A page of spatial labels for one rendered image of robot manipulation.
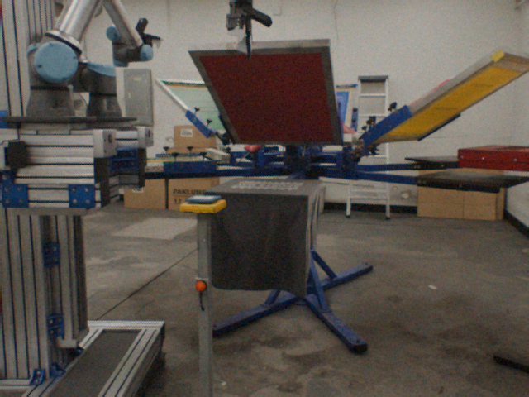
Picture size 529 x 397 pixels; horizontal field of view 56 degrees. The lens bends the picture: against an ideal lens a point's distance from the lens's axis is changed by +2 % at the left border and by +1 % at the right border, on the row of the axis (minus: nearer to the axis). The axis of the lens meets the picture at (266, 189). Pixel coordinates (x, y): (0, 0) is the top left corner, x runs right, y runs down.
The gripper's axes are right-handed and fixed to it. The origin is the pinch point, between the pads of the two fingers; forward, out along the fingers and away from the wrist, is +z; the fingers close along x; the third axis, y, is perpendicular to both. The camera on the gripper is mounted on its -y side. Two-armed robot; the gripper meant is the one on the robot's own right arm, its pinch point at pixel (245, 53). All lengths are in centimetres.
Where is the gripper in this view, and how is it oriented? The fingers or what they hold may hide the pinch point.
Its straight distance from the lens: 187.1
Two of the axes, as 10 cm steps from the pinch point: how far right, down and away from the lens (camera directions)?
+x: -2.2, -1.5, -9.6
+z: -0.7, 9.9, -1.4
